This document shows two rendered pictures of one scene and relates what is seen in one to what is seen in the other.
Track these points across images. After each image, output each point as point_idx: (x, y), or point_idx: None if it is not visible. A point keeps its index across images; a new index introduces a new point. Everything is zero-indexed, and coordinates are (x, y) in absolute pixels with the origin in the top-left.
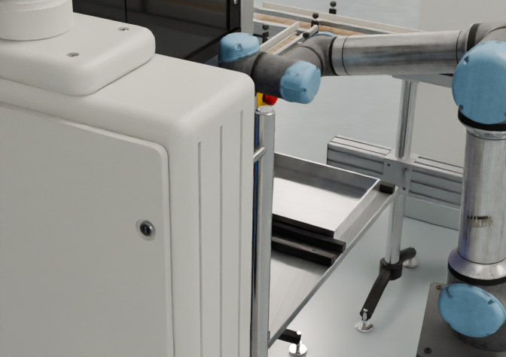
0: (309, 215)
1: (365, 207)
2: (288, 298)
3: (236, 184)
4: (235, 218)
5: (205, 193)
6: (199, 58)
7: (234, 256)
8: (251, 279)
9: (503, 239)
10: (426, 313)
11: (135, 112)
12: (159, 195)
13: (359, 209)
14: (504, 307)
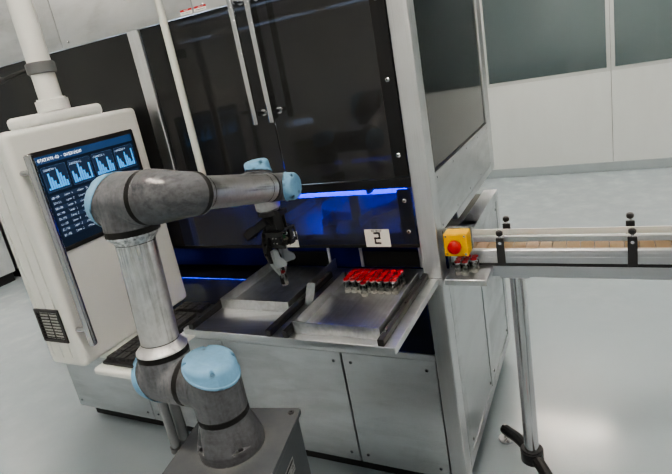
0: (334, 317)
1: (351, 337)
2: (232, 328)
3: (4, 176)
4: (8, 190)
5: None
6: (354, 185)
7: (14, 207)
8: (255, 313)
9: (137, 329)
10: (256, 408)
11: None
12: None
13: (338, 330)
14: (138, 381)
